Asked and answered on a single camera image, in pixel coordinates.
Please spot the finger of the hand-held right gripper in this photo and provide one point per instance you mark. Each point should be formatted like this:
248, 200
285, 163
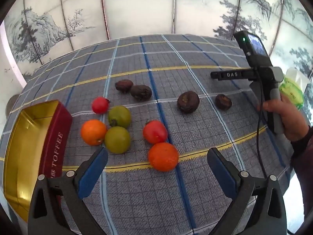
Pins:
227, 75

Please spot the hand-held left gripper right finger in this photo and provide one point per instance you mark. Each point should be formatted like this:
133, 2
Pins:
221, 173

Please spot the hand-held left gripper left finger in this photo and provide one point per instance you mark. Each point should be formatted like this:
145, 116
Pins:
93, 173

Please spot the dark wrinkled passion fruit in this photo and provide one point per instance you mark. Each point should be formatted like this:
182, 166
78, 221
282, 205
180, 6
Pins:
223, 102
141, 92
124, 85

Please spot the orange tangerine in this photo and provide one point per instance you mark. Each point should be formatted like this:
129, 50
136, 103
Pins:
93, 132
163, 156

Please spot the green round fruit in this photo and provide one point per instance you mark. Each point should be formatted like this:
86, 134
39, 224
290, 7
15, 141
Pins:
117, 139
119, 116

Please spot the large dark passion fruit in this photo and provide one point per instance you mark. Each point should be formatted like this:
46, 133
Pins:
188, 102

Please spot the large red tomato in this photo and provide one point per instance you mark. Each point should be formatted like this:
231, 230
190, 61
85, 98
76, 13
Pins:
155, 132

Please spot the red and gold tin box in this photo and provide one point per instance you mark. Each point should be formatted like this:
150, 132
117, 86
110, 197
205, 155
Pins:
22, 139

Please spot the person's right forearm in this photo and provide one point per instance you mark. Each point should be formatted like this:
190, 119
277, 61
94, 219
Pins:
302, 156

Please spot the person's right hand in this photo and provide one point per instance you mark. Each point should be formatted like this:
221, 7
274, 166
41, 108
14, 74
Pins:
283, 113

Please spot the green tissue pack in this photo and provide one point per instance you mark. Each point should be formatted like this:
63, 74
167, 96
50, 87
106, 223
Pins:
291, 90

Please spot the blue plaid tablecloth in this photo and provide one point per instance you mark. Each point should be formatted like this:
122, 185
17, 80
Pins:
171, 200

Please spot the small red tomato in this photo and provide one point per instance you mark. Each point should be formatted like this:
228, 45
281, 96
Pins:
100, 105

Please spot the landscape painted folding screen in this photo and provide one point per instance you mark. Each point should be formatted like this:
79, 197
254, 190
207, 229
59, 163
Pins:
146, 5

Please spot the round grey millstone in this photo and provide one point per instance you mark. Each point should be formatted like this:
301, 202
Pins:
11, 104

